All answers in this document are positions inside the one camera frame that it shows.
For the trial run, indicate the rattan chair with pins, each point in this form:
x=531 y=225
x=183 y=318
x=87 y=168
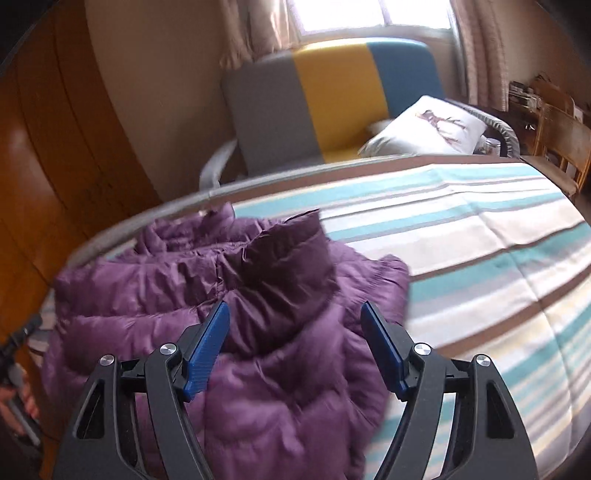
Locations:
x=563 y=134

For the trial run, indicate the wooden wardrobe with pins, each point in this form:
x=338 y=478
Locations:
x=60 y=161

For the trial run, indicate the beige patterned curtain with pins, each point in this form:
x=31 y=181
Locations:
x=485 y=50
x=249 y=27

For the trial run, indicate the cluttered wooden desk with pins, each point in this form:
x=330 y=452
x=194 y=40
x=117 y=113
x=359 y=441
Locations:
x=531 y=94

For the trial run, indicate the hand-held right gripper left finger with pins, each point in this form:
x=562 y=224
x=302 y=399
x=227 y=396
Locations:
x=207 y=350

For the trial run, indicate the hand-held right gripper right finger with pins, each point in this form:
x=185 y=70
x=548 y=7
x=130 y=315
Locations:
x=383 y=350

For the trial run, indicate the grey yellow blue sofa chair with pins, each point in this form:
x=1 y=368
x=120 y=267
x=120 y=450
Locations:
x=341 y=92

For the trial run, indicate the bed with striped sheet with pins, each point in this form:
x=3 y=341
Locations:
x=485 y=240

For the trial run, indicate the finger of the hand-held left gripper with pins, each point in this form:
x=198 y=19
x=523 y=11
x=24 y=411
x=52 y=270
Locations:
x=21 y=333

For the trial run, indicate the window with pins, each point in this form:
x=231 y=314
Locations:
x=341 y=14

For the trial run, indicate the purple puffer jacket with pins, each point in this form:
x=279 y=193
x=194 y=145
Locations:
x=277 y=369

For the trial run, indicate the white printed pillow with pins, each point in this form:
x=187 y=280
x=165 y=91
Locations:
x=429 y=127

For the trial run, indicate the person's left hand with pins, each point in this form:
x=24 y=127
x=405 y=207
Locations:
x=31 y=402

